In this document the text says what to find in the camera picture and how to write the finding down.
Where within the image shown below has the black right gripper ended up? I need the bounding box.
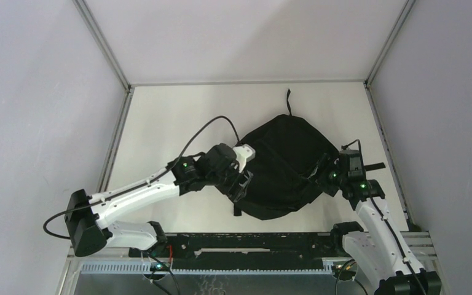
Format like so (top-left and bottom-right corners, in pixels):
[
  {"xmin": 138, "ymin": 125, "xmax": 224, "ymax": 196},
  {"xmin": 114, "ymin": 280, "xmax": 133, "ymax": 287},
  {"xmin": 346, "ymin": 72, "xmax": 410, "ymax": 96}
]
[{"xmin": 301, "ymin": 153, "xmax": 346, "ymax": 197}]

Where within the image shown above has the black backpack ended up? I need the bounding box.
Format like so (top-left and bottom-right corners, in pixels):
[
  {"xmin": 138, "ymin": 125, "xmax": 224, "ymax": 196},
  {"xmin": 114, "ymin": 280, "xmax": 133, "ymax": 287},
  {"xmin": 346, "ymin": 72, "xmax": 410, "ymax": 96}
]
[{"xmin": 233, "ymin": 102, "xmax": 386, "ymax": 221}]

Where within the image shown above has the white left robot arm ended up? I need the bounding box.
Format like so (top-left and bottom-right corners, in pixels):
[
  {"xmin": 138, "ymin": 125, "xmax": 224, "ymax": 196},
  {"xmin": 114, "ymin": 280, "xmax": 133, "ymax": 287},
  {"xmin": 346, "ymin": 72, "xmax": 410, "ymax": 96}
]
[{"xmin": 64, "ymin": 143, "xmax": 256, "ymax": 257}]

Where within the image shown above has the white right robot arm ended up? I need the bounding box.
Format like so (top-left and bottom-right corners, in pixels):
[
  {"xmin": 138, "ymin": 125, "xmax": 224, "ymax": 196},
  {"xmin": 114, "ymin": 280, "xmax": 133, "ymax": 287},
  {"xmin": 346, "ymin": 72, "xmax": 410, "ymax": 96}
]
[{"xmin": 326, "ymin": 146, "xmax": 442, "ymax": 294}]

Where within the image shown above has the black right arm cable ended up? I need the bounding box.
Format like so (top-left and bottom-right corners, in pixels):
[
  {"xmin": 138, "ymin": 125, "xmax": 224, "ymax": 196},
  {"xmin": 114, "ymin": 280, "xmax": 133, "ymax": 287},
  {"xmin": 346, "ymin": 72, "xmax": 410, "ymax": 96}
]
[{"xmin": 333, "ymin": 139, "xmax": 428, "ymax": 295}]

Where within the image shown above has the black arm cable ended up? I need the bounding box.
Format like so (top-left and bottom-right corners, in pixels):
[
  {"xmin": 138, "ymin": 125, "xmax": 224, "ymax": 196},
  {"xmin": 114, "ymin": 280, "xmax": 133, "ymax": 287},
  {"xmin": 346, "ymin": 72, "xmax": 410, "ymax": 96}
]
[
  {"xmin": 333, "ymin": 139, "xmax": 428, "ymax": 295},
  {"xmin": 42, "ymin": 116, "xmax": 241, "ymax": 295}
]

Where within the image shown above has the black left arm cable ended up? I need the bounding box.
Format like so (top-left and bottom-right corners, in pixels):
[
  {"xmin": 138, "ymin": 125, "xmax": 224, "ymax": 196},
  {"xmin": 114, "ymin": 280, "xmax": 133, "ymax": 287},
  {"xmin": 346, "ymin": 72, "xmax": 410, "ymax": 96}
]
[{"xmin": 42, "ymin": 116, "xmax": 241, "ymax": 295}]

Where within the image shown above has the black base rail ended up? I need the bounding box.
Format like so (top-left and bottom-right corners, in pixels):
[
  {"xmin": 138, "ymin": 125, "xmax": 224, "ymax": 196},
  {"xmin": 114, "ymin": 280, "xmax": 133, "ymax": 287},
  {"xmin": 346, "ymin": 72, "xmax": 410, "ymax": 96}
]
[{"xmin": 128, "ymin": 232, "xmax": 351, "ymax": 272}]

